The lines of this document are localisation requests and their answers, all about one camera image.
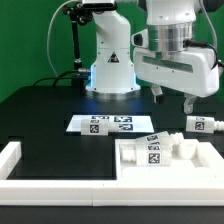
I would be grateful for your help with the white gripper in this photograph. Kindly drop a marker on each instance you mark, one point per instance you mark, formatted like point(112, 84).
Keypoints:
point(193, 71)

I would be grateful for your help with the white square tabletop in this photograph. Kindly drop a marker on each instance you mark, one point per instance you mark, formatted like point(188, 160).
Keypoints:
point(193, 162)

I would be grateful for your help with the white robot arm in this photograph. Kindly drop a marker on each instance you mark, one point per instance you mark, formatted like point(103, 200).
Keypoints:
point(169, 23)

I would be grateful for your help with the white sheet with tags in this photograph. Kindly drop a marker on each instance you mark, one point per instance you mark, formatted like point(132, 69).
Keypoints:
point(126, 123)

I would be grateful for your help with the white U-shaped fence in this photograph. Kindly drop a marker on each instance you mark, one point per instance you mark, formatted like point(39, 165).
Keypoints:
point(98, 192)

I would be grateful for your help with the black camera stand pole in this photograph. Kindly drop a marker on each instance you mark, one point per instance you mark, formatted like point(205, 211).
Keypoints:
point(72, 13)

